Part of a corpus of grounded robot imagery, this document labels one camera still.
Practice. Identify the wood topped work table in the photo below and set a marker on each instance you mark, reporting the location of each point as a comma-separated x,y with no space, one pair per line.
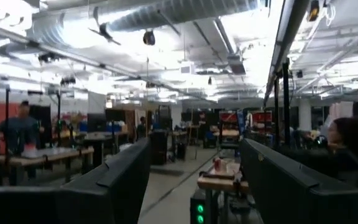
219,184
57,153

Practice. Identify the black waste bin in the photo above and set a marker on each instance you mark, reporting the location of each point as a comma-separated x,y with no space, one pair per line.
158,147

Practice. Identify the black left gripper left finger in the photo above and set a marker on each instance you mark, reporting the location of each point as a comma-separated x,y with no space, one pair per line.
104,196

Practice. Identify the black overhead rail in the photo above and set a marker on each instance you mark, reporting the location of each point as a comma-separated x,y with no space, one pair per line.
286,34

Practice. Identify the black box with green lights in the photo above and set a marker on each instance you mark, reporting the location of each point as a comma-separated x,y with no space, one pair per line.
196,202

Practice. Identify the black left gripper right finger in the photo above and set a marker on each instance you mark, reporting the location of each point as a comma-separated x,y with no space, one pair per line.
291,199

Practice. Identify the black metal post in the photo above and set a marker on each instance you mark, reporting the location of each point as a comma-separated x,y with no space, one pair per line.
286,102
277,112

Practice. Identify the person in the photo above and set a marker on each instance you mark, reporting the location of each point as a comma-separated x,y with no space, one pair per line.
19,133
353,137
141,127

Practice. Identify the black ceiling spotlight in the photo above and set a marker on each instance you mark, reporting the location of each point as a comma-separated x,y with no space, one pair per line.
148,37

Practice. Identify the red can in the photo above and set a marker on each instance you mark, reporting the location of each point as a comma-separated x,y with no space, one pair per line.
217,165

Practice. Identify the red tool cart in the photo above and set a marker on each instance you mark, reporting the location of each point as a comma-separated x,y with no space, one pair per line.
261,117
228,116

